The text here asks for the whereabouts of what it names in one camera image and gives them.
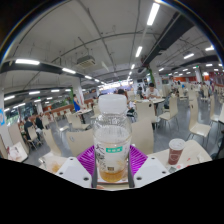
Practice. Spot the cream canteen chairs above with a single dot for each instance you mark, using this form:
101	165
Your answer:
143	135

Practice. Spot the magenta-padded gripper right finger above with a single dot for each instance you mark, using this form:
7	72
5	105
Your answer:
151	171

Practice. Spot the cream dark-edged dining table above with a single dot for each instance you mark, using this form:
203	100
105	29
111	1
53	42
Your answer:
18	153

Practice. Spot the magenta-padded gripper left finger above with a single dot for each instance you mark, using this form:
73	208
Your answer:
73	171

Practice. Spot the ceiling light strips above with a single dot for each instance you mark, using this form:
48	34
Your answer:
153	13

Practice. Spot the clear tea bottle white cap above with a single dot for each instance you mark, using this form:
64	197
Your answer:
111	140

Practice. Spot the ceiling air conditioner unit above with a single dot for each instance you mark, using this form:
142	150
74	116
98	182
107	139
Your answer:
86	61

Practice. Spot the red paper cup white lid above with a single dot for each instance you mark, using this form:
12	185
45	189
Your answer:
175	151

